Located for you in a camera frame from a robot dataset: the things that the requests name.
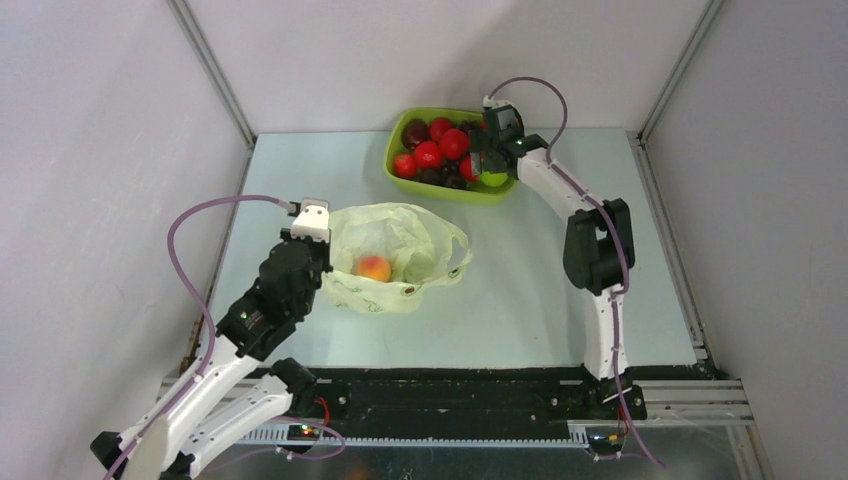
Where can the fake strawberry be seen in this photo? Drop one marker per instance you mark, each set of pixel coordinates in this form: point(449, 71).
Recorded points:
point(404, 166)

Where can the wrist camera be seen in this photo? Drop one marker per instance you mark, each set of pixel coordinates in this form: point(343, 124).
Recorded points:
point(501, 115)
point(312, 221)

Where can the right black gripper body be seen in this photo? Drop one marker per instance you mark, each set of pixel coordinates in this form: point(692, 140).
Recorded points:
point(481, 142)

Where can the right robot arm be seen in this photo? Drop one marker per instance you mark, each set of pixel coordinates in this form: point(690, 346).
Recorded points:
point(598, 252)

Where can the fake grape bunch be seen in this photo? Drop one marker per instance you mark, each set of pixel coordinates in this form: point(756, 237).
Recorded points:
point(468, 126)

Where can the green plastic fruit bowl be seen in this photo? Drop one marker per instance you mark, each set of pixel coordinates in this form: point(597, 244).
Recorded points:
point(428, 182)

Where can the dark red fake plum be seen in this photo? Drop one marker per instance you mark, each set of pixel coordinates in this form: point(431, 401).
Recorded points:
point(415, 132)

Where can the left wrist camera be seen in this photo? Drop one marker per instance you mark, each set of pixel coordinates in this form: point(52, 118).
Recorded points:
point(312, 221)

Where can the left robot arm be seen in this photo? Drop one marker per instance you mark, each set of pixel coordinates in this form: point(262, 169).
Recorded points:
point(187, 429)

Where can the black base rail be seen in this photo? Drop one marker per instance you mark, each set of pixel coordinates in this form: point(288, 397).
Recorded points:
point(463, 404)

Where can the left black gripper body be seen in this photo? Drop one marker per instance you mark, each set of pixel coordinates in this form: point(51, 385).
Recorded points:
point(319, 253)

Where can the red fake apple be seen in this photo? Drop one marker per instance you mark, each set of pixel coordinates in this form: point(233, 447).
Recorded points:
point(454, 144)

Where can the red fake fruit top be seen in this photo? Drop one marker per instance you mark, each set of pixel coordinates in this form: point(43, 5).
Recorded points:
point(438, 127)

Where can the red fake fruit lower right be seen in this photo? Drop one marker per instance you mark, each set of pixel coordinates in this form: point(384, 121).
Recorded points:
point(469, 169)

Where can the pale green plastic bag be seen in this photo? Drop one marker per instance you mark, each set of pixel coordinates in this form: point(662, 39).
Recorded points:
point(423, 251)

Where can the red fake fruit middle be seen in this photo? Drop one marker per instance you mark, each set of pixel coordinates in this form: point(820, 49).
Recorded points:
point(427, 155)

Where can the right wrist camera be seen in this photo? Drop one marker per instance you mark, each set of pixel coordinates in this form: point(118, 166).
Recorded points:
point(501, 115)

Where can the dark purple fake plum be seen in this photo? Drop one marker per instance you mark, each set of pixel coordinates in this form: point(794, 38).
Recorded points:
point(454, 181)

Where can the red fake fruit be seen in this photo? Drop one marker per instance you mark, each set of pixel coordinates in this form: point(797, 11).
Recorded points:
point(438, 127)
point(427, 155)
point(469, 169)

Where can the fake peach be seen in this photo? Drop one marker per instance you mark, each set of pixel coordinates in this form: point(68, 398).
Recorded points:
point(374, 267)

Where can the fake green apple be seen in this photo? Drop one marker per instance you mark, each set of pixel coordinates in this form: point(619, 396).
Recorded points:
point(493, 180)

